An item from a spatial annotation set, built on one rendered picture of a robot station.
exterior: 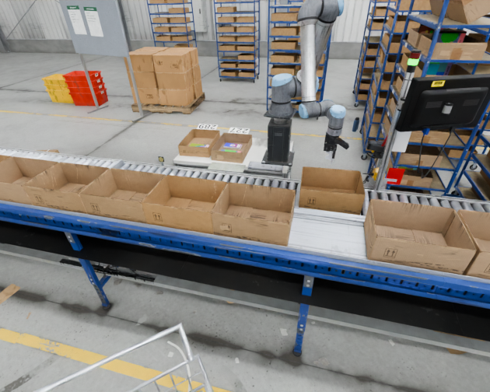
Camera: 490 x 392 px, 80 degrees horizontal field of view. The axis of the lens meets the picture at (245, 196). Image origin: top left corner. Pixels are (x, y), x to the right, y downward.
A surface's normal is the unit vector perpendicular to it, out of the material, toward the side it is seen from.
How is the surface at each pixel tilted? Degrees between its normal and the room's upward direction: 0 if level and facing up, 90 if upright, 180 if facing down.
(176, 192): 89
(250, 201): 89
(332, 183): 89
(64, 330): 0
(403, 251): 90
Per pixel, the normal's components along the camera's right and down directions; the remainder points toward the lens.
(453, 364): -0.03, -0.82
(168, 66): -0.18, 0.55
